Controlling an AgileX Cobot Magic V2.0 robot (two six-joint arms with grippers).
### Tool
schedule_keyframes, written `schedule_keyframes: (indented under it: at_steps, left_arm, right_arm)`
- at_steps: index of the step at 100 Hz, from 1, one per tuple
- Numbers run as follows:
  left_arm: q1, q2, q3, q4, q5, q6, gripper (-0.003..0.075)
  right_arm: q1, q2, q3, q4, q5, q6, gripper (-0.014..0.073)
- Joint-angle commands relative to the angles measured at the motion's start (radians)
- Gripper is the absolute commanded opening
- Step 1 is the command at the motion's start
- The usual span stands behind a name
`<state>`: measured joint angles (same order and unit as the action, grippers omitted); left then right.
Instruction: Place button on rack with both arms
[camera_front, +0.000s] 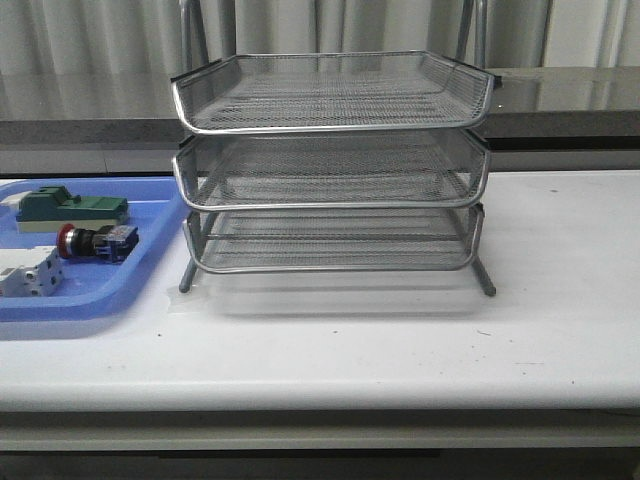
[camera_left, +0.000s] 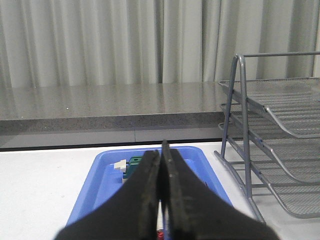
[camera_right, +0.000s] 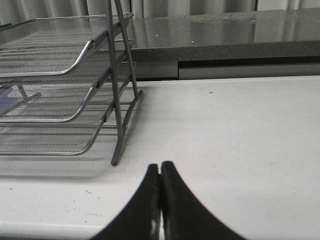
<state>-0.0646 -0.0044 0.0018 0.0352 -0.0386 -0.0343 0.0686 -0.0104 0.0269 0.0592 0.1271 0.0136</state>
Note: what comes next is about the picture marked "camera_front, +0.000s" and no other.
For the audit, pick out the grey metal rack frame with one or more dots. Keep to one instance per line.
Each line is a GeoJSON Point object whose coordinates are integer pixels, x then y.
{"type": "Point", "coordinates": [195, 55]}

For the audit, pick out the blue plastic tray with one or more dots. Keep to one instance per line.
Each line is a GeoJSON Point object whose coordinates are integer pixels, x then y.
{"type": "Point", "coordinates": [93, 288]}

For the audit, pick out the green electrical switch module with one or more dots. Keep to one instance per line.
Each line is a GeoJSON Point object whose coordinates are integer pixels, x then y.
{"type": "Point", "coordinates": [48, 208]}

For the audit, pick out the silver mesh top tray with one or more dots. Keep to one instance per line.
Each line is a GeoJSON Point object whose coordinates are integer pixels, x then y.
{"type": "Point", "coordinates": [364, 91]}

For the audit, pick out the silver mesh tray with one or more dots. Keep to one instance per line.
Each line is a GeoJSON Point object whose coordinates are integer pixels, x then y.
{"type": "Point", "coordinates": [320, 240]}
{"type": "Point", "coordinates": [442, 168]}
{"type": "Point", "coordinates": [364, 91]}

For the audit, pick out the white circuit breaker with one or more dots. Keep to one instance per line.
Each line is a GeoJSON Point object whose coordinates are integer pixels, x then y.
{"type": "Point", "coordinates": [30, 272]}

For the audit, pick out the red emergency stop button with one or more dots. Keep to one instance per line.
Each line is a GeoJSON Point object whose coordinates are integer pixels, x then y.
{"type": "Point", "coordinates": [111, 243]}

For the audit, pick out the silver mesh bottom tray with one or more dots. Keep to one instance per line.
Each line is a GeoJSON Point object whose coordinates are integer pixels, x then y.
{"type": "Point", "coordinates": [320, 240]}

